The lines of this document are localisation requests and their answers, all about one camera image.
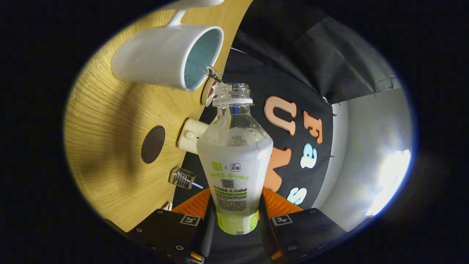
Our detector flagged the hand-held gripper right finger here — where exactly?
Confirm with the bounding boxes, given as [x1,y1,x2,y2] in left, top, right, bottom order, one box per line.
[261,186,348,263]

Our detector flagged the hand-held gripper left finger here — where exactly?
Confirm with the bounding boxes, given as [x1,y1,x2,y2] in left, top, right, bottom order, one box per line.
[126,188,215,264]

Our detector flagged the clear juice bottle white label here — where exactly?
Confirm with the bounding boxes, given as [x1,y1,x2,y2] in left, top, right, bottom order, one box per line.
[196,83,274,235]

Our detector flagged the dark brown round coaster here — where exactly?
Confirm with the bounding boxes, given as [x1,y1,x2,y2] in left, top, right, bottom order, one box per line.
[141,125,166,164]

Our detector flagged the white cup with handle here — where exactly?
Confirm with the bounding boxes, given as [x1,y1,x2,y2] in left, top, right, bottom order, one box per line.
[111,0,225,92]

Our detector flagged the cream white toaster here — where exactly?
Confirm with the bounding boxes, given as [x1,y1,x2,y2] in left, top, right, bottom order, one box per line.
[178,118,210,155]

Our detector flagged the white round plate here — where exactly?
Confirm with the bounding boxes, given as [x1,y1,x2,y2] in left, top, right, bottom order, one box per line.
[201,71,223,107]

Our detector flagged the wooden table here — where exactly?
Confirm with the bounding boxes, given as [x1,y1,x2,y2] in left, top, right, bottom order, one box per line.
[63,0,254,232]

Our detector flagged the wire mesh holder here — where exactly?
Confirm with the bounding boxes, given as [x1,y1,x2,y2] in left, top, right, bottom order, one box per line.
[169,168,196,190]

